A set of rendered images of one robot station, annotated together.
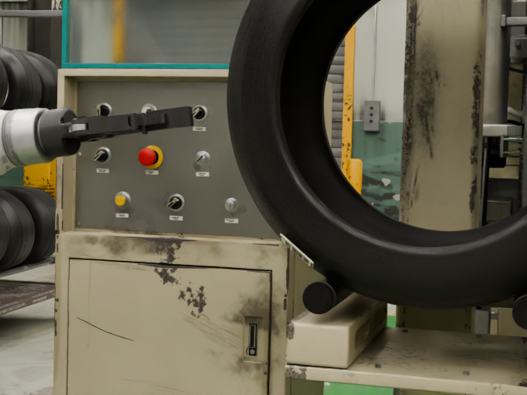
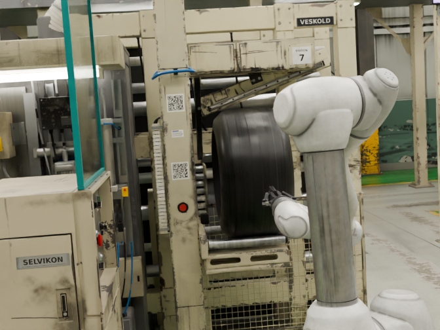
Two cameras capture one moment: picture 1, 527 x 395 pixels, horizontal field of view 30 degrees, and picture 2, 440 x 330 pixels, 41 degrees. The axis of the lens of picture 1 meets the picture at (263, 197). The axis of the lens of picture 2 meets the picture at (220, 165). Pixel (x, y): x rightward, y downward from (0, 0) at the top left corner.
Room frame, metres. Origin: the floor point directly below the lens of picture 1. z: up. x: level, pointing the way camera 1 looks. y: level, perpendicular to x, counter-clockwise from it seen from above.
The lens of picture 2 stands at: (2.45, 2.14, 1.47)
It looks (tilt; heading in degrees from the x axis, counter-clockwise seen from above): 6 degrees down; 250
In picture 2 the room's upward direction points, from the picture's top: 4 degrees counter-clockwise
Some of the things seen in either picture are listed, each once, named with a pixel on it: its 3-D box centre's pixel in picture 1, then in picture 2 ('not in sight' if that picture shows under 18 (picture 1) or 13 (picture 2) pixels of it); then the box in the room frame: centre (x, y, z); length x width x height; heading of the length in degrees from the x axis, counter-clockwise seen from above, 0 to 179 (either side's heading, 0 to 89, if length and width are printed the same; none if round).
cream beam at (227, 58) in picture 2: not in sight; (249, 58); (1.27, -0.51, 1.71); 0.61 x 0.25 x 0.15; 164
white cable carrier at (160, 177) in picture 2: not in sight; (160, 178); (1.81, -0.31, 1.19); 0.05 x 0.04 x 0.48; 74
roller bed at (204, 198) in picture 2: not in sight; (187, 194); (1.58, -0.69, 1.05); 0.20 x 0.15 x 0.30; 164
